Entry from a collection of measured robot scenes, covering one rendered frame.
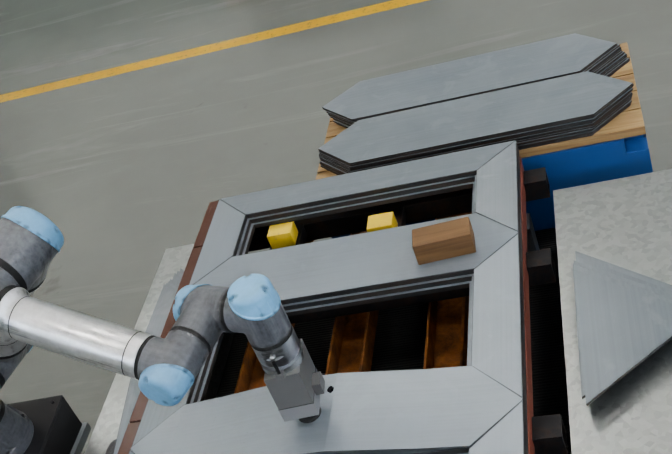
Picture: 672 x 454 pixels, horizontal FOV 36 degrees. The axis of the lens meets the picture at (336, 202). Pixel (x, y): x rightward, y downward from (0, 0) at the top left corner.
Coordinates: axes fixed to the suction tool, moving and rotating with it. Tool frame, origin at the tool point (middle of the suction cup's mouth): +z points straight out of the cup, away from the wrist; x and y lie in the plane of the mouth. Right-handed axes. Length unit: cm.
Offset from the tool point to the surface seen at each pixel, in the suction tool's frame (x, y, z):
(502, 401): -33.5, -3.5, 1.5
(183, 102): 112, 312, 88
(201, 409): 22.9, 9.1, 1.1
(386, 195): -13, 67, 4
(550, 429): -39.9, -4.8, 9.1
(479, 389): -29.9, 0.1, 1.4
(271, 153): 60, 242, 87
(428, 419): -20.8, -4.9, 0.8
